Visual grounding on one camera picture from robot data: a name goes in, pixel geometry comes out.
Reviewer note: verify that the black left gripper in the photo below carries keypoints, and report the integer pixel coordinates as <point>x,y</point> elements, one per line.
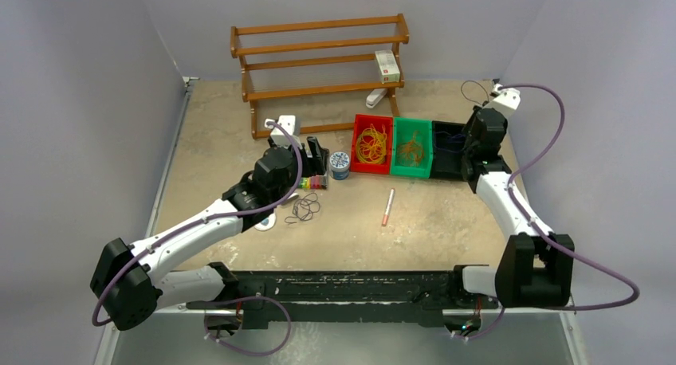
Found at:
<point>316,163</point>

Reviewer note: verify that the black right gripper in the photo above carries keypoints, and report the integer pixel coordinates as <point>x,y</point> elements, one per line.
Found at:
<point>472,119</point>

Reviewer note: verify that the black plastic bin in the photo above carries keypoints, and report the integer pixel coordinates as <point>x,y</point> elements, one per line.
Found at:
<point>449,150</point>

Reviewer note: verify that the red plastic bin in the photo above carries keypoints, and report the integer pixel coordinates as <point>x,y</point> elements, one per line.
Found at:
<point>371,149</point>

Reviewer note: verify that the green plastic bin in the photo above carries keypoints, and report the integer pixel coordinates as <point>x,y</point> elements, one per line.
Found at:
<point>412,154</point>

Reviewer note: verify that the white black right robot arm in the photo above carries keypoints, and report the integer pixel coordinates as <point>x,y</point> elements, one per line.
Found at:
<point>531,272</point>

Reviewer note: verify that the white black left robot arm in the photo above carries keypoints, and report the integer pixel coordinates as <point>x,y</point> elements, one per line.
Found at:
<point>133,280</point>

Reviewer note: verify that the round blue white tub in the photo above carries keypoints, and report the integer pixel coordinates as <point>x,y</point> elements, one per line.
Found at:
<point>339,164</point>

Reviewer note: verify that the pack of coloured markers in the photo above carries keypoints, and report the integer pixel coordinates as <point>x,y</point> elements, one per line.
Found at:
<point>315,182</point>

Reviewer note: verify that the white stapler under rack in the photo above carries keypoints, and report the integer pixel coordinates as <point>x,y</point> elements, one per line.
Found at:
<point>374,97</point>

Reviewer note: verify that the blue white tape package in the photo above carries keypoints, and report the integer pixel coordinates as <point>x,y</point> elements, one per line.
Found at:
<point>266,224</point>

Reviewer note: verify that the white orange-capped marker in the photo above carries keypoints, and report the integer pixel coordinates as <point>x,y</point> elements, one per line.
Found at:
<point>388,207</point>

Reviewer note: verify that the wooden three-tier rack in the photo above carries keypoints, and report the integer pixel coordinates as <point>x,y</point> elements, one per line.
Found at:
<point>315,58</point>

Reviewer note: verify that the white red small box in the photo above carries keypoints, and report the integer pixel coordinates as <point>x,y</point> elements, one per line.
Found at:
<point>388,67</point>

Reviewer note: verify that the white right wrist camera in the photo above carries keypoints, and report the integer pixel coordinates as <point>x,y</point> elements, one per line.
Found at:
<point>503,100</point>

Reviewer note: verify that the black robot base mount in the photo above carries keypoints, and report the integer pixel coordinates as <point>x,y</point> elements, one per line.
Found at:
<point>430,299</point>

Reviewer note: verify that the aluminium rail frame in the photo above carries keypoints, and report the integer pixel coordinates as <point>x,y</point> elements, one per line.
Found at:
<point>523,336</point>

